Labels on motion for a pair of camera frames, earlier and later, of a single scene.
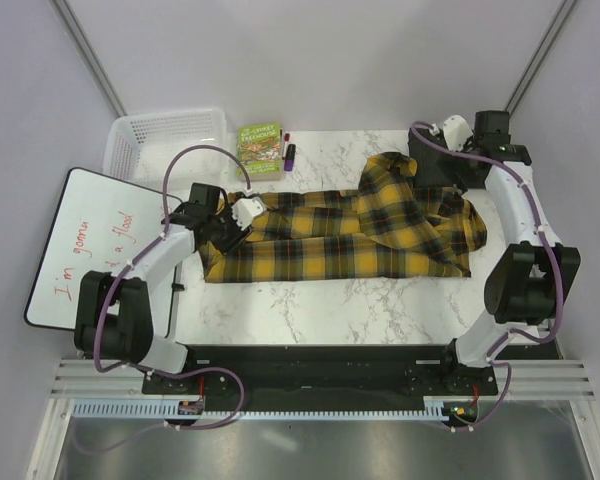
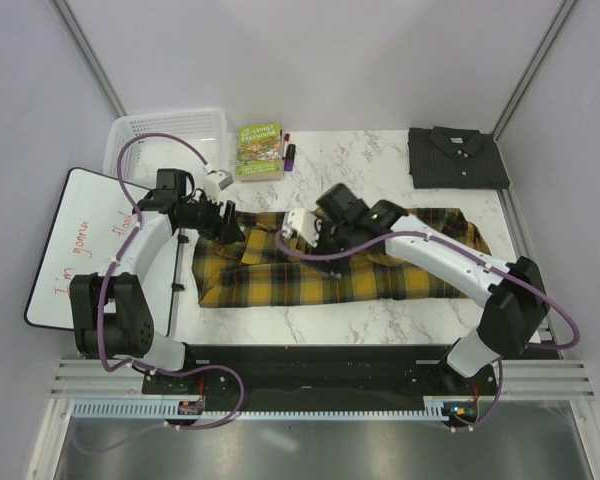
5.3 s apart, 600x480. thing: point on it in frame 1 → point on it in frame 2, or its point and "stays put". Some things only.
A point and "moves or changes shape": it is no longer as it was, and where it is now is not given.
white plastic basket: [170, 151] stays put
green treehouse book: [259, 146] stays put
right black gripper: [468, 181] → [321, 246]
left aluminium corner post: [72, 27] stays put
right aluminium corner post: [562, 12] stays put
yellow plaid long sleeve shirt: [383, 228] moves or changes shape
